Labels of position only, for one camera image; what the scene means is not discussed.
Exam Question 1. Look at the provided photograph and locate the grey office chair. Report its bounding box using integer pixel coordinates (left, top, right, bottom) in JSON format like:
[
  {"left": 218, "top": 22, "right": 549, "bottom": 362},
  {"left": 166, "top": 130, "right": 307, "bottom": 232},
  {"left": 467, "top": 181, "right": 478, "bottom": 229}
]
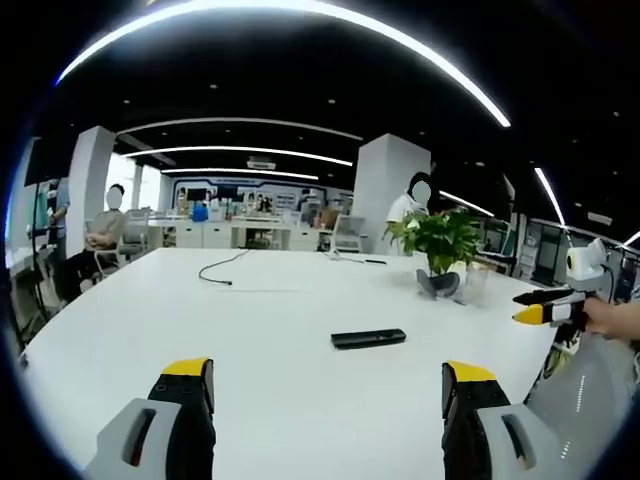
[{"left": 79, "top": 209, "right": 151, "bottom": 294}]

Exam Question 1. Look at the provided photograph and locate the black monitor screen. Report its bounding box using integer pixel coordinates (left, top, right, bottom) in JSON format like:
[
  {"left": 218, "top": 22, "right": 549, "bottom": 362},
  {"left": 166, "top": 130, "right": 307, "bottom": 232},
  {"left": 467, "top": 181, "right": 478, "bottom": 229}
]
[{"left": 23, "top": 137, "right": 71, "bottom": 187}]

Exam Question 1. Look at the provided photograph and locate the white cabinet row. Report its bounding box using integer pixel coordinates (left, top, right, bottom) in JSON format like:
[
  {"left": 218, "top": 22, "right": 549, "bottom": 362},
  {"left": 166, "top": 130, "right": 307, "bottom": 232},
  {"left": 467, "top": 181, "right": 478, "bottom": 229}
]
[{"left": 147, "top": 217, "right": 331, "bottom": 253}]

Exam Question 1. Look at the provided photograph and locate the black cable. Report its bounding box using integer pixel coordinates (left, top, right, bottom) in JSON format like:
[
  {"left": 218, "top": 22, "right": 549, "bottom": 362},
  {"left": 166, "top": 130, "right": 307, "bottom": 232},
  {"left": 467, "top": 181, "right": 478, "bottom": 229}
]
[{"left": 198, "top": 248, "right": 251, "bottom": 287}]

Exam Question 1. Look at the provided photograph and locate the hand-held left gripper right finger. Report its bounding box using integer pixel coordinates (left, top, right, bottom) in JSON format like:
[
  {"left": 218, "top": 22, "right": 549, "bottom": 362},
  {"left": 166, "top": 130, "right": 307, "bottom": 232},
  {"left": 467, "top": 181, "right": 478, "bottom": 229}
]
[{"left": 441, "top": 360, "right": 562, "bottom": 480}]

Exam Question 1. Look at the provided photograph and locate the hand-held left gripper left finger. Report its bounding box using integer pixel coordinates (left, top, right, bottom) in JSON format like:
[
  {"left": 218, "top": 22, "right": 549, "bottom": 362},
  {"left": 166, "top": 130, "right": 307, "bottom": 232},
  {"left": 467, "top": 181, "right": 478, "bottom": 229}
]
[{"left": 81, "top": 357, "right": 218, "bottom": 480}]

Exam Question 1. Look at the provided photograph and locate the person's right hand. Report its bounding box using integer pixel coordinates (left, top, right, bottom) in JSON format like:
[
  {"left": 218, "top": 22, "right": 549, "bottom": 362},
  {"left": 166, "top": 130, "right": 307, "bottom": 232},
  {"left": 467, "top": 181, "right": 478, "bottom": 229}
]
[{"left": 584, "top": 298, "right": 640, "bottom": 342}]

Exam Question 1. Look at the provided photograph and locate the clear glass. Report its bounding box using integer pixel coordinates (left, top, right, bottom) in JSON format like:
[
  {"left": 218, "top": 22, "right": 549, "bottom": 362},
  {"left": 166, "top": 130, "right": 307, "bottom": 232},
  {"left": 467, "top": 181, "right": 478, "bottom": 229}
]
[{"left": 453, "top": 263, "right": 491, "bottom": 307}]

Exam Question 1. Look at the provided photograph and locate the white office chair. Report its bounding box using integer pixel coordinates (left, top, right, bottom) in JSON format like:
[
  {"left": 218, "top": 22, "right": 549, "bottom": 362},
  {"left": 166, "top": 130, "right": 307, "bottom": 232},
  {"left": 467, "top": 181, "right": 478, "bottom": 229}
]
[{"left": 317, "top": 213, "right": 368, "bottom": 256}]

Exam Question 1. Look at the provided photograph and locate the black remote control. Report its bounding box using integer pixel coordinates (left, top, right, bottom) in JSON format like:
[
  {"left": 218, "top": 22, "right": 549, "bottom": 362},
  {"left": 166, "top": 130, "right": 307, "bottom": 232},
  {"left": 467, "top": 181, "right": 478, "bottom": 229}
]
[{"left": 330, "top": 327, "right": 406, "bottom": 350}]

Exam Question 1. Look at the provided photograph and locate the green potted plant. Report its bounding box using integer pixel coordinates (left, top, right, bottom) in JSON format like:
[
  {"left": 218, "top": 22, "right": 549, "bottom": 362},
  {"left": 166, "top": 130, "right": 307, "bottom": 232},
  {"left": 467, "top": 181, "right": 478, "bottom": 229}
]
[{"left": 383, "top": 208, "right": 484, "bottom": 301}]

